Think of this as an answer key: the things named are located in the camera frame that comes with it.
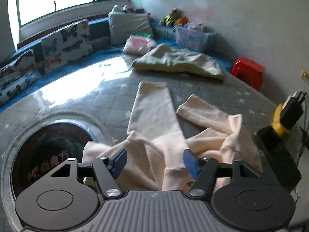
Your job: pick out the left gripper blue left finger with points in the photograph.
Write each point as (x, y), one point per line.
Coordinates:
(106, 171)

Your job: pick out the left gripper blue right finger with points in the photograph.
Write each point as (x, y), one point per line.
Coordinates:
(203, 172)

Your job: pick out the cream long-sleeve shirt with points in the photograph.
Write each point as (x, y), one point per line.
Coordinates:
(158, 133)

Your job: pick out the round dark table inset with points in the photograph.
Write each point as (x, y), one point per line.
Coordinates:
(46, 149)

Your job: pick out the red plastic stool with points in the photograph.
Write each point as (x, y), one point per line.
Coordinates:
(249, 72)

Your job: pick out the light green folded garment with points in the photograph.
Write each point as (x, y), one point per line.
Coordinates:
(167, 59)

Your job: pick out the pink white folded cloth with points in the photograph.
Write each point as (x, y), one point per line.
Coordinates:
(139, 45)

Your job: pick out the low butterfly print cushion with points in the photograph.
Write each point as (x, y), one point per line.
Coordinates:
(18, 75)

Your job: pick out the upright butterfly print cushion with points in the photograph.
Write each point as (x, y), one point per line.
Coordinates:
(66, 45)

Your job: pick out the clear plastic storage box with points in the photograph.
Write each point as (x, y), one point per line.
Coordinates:
(195, 37)

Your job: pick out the blue sofa bench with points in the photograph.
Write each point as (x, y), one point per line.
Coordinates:
(100, 33)

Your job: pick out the grey white pillow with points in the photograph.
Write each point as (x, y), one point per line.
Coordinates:
(122, 25)

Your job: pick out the brown teddy bear toy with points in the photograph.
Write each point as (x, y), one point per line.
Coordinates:
(174, 18)

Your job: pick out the wall power socket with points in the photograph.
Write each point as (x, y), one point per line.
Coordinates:
(304, 76)

